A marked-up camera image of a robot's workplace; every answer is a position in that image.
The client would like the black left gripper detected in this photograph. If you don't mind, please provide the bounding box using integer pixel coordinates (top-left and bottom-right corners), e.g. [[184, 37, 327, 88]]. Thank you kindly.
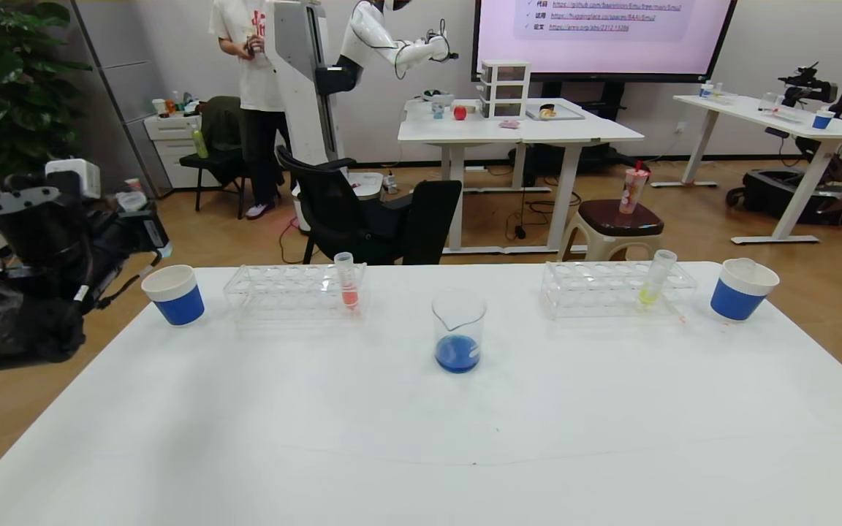
[[94, 201, 170, 255]]

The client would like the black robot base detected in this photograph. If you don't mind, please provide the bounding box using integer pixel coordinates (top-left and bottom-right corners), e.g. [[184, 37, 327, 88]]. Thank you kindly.
[[727, 168, 842, 227]]

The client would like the clear acrylic test tube rack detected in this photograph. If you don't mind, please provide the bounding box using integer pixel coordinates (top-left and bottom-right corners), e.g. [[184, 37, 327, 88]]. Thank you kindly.
[[224, 263, 369, 323], [542, 261, 698, 321]]

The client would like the clear glass beaker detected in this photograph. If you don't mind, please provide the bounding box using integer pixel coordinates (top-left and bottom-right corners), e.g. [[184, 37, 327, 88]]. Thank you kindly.
[[432, 289, 488, 375]]

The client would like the yellow pigment test tube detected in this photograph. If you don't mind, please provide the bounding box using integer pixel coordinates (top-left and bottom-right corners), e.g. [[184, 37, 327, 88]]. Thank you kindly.
[[638, 249, 678, 308]]

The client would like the small black chair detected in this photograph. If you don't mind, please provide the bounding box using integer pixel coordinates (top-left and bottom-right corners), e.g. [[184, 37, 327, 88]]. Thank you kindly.
[[180, 146, 250, 218]]

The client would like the white drawer cabinet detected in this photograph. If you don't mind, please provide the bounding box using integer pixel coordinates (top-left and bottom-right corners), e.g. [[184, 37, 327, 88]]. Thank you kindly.
[[145, 113, 206, 192]]

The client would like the dark green jacket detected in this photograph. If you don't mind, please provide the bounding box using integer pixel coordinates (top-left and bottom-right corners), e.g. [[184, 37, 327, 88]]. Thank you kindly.
[[198, 95, 248, 158]]

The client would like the grey metal locker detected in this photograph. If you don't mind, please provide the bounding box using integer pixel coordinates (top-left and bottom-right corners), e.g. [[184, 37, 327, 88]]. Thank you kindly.
[[74, 0, 173, 199]]

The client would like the black mesh office chair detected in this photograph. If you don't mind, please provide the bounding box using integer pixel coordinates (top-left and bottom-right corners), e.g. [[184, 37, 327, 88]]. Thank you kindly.
[[276, 145, 422, 265]]

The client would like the person in white shirt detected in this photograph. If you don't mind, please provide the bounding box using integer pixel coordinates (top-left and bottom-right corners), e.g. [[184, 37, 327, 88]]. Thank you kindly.
[[209, 0, 292, 220]]

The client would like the green potted plant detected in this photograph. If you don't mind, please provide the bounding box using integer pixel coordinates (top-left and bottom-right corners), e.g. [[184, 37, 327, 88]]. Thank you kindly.
[[0, 0, 94, 187]]

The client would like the white humanoid robot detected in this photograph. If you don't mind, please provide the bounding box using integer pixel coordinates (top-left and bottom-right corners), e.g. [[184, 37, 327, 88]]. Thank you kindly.
[[271, 0, 460, 220]]

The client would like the black swivel chair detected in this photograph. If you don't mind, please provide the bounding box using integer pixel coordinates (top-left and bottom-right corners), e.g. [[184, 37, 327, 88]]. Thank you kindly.
[[401, 180, 463, 265]]

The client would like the clear drawer organizer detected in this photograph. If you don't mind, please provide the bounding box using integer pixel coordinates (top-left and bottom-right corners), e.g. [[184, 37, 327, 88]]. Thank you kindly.
[[479, 61, 531, 120]]

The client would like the white double desk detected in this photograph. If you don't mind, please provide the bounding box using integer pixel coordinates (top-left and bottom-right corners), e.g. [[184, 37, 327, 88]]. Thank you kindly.
[[398, 97, 645, 256]]

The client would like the grey tray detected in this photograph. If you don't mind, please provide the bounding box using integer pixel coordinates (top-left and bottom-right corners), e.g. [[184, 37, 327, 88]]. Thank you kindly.
[[526, 104, 585, 122]]

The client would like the brown top stool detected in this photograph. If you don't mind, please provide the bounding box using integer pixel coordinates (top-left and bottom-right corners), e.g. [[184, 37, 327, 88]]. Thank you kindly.
[[558, 199, 664, 262]]

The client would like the drink cup with red straw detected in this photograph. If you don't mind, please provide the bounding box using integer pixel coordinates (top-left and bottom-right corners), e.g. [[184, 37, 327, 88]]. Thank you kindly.
[[618, 161, 651, 216]]

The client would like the white single desk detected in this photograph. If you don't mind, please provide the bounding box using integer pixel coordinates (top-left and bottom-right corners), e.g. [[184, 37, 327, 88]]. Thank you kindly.
[[673, 94, 842, 245]]

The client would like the black left camera cable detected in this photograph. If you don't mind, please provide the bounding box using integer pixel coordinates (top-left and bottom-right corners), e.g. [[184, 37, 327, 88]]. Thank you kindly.
[[96, 252, 162, 311]]

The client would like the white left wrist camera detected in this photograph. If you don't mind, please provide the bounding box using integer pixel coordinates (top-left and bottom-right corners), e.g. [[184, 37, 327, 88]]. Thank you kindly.
[[45, 159, 102, 200]]

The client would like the large wall display screen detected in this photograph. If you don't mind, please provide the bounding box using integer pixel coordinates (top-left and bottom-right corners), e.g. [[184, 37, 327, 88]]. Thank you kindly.
[[471, 0, 738, 83]]

